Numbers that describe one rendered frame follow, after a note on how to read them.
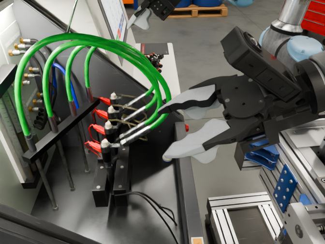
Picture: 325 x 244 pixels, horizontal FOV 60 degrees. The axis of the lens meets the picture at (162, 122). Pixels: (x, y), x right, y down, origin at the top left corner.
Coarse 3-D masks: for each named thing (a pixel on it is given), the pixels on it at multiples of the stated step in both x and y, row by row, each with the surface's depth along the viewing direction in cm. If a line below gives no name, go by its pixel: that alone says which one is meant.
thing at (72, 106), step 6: (78, 48) 77; (72, 54) 78; (72, 60) 79; (66, 66) 80; (144, 66) 81; (66, 72) 81; (150, 72) 82; (66, 78) 82; (156, 78) 84; (66, 84) 83; (72, 96) 87; (156, 96) 87; (72, 102) 87; (150, 102) 89; (72, 108) 88; (144, 108) 90; (72, 114) 90; (132, 114) 91; (138, 114) 91; (126, 120) 92
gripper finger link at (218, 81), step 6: (210, 78) 41; (216, 78) 40; (222, 78) 40; (228, 78) 39; (198, 84) 41; (204, 84) 40; (210, 84) 40; (216, 84) 39; (222, 84) 39; (216, 90) 39
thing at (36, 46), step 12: (60, 36) 58; (72, 36) 58; (84, 36) 59; (96, 36) 59; (36, 48) 60; (120, 48) 60; (24, 60) 61; (144, 60) 63; (156, 72) 64; (168, 96) 68; (24, 120) 71; (24, 132) 73
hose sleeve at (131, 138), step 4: (144, 128) 75; (148, 128) 74; (136, 132) 76; (140, 132) 75; (144, 132) 75; (148, 132) 75; (132, 136) 76; (136, 136) 75; (140, 136) 75; (128, 140) 76; (132, 140) 76
